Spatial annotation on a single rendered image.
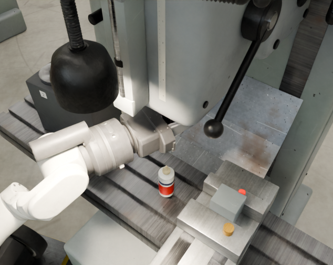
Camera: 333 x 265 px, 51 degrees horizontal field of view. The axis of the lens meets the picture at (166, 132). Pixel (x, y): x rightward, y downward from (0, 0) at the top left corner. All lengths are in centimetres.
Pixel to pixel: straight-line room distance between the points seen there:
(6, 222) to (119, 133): 23
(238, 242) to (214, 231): 5
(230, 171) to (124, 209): 28
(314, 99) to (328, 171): 137
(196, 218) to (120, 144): 26
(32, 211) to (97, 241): 39
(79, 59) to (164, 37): 13
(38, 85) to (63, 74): 62
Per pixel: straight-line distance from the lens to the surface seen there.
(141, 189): 93
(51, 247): 150
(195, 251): 78
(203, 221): 76
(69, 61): 36
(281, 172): 121
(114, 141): 60
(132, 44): 45
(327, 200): 219
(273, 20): 53
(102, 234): 97
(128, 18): 43
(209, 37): 44
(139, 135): 62
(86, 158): 61
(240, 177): 88
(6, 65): 311
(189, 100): 49
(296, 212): 184
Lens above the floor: 171
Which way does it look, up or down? 48 degrees down
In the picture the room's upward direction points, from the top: straight up
